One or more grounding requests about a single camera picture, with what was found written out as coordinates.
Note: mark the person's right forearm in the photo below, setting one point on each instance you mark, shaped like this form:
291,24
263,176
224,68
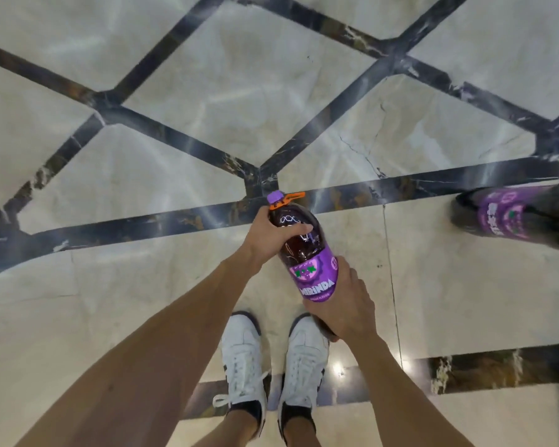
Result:
405,400

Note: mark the person's leg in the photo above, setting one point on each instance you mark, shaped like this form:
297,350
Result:
300,435
228,432

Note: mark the person's left forearm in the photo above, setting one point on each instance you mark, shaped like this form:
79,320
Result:
144,367

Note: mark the person's left white shoe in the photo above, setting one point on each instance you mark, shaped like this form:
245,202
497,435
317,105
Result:
242,358

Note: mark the person's right hand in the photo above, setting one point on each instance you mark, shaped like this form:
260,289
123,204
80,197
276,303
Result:
349,311

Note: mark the person's right leg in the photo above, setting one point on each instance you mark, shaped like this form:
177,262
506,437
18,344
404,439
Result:
300,435

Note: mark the person's left hand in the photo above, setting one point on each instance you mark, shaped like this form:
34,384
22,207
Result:
265,237

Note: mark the purple soda bottle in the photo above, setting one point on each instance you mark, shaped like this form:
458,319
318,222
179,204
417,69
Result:
312,270
517,216

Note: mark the person's left leg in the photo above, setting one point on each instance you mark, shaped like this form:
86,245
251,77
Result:
228,432

